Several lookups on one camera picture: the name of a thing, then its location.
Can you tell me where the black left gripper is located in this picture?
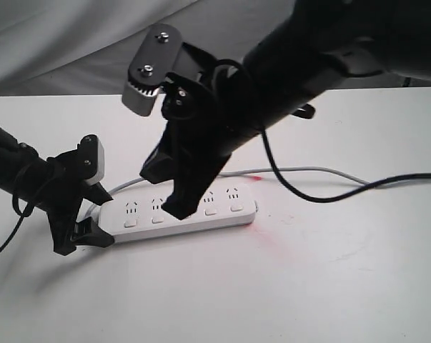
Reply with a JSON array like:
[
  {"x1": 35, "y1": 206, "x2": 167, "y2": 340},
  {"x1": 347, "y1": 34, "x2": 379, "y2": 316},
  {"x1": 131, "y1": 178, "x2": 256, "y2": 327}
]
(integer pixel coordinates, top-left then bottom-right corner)
[{"x1": 45, "y1": 135, "x2": 114, "y2": 256}]

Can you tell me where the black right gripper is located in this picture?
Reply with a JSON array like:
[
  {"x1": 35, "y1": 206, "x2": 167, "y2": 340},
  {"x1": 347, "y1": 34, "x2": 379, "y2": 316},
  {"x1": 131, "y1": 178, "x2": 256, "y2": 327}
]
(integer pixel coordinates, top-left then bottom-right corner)
[{"x1": 139, "y1": 42, "x2": 262, "y2": 220}]

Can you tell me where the white five-outlet power strip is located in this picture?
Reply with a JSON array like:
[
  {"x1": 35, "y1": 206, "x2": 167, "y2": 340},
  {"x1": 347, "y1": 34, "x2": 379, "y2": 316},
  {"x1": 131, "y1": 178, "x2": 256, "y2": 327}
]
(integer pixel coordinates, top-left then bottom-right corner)
[{"x1": 98, "y1": 180, "x2": 257, "y2": 244}]

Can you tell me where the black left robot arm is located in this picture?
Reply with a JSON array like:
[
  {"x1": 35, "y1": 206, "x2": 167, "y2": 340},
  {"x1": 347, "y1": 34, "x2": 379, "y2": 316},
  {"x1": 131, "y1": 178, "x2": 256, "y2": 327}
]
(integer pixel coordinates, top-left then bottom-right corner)
[{"x1": 0, "y1": 127, "x2": 114, "y2": 256}]

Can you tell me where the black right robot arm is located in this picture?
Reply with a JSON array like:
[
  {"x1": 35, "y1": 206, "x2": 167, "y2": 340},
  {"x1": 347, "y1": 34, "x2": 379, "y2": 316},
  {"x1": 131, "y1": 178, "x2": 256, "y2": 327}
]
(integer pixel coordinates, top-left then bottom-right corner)
[{"x1": 129, "y1": 1, "x2": 431, "y2": 219}]

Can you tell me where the grey backdrop cloth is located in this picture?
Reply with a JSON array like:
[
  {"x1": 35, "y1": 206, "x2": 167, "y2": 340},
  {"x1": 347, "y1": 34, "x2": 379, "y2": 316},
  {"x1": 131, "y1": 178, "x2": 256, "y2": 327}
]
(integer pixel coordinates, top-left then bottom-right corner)
[{"x1": 0, "y1": 0, "x2": 431, "y2": 97}]

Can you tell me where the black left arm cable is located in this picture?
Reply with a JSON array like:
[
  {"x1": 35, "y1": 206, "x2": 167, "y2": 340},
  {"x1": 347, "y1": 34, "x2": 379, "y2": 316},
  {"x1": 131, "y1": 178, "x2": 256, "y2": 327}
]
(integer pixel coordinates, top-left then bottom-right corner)
[{"x1": 0, "y1": 162, "x2": 55, "y2": 265}]

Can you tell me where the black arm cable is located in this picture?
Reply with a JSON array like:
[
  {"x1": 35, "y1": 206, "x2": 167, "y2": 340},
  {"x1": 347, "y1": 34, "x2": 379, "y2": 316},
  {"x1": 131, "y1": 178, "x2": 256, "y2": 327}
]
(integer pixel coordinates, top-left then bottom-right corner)
[
  {"x1": 0, "y1": 162, "x2": 55, "y2": 265},
  {"x1": 211, "y1": 59, "x2": 431, "y2": 204}
]

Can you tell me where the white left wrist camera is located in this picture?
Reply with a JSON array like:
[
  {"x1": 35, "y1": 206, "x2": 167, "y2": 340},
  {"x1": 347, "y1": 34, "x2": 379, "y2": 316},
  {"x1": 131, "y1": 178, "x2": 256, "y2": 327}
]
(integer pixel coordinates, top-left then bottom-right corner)
[{"x1": 85, "y1": 140, "x2": 105, "y2": 186}]

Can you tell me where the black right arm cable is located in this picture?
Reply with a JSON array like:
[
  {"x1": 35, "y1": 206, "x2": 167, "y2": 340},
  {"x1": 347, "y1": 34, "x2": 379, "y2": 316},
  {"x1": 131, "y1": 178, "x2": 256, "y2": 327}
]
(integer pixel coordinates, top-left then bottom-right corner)
[{"x1": 211, "y1": 59, "x2": 431, "y2": 204}]

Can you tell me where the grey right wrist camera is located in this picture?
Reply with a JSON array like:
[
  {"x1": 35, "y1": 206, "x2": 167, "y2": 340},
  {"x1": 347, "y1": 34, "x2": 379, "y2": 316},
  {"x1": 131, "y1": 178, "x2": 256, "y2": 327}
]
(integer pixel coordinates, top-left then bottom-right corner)
[{"x1": 122, "y1": 24, "x2": 183, "y2": 116}]

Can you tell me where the grey power cord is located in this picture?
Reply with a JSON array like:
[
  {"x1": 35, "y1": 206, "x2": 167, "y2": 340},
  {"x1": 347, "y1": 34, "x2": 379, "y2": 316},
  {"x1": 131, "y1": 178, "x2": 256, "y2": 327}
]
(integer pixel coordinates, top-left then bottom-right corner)
[{"x1": 77, "y1": 166, "x2": 431, "y2": 224}]

